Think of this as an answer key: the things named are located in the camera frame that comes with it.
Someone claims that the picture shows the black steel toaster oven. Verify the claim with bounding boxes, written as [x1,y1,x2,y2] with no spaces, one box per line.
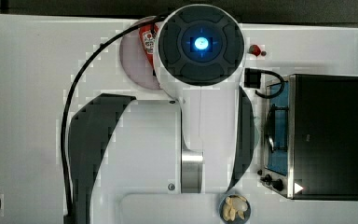
[258,74,358,201]

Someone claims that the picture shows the round grey plate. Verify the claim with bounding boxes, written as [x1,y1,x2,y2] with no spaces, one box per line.
[119,28,160,91]

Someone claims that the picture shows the small black camera box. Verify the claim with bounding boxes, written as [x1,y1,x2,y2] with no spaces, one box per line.
[244,68,261,89]

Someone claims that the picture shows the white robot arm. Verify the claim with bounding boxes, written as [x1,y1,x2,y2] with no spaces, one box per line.
[62,4,254,224]

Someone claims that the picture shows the bowl of garlic cloves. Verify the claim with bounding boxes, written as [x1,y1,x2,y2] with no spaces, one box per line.
[218,194,251,224]

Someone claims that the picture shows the red strawberry toy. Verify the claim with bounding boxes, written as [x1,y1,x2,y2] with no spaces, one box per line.
[248,45,261,57]

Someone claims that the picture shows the red ketchup bottle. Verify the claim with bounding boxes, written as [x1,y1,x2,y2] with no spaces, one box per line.
[138,24,158,66]

